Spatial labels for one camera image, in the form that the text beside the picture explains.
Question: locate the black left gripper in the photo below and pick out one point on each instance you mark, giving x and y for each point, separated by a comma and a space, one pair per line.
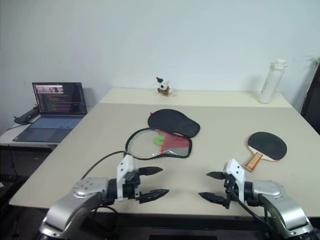
130, 191

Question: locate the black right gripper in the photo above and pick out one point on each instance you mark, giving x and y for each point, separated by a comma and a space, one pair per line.
230, 190

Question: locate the green zipper pull charm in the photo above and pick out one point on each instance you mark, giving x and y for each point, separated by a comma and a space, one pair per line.
158, 140

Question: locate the black and red paddle case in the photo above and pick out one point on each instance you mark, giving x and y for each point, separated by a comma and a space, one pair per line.
175, 122

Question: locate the black rubber table tennis paddle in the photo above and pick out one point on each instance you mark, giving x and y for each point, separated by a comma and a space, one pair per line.
267, 145

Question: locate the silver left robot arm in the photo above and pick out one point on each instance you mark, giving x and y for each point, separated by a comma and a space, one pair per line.
85, 190

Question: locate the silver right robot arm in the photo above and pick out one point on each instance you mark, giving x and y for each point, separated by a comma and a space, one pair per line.
270, 190

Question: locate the small white plush toy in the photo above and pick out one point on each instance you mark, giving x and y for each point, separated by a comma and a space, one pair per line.
163, 87

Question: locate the white water bottle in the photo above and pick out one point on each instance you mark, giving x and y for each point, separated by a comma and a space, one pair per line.
267, 85

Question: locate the open blue laptop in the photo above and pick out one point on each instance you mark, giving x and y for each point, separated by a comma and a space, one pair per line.
53, 125

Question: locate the black office chair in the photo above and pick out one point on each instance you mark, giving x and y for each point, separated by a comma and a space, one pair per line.
312, 105

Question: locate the black handheld controller device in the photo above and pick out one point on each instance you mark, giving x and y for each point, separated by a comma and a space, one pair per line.
26, 117

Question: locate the white side table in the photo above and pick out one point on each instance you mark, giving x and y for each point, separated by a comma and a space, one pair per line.
7, 138

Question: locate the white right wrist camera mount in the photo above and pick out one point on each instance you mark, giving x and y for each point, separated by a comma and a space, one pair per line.
236, 168

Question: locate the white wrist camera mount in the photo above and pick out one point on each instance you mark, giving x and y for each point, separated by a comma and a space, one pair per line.
126, 165
236, 168

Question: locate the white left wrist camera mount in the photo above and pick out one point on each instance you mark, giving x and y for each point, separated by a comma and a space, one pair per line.
126, 165

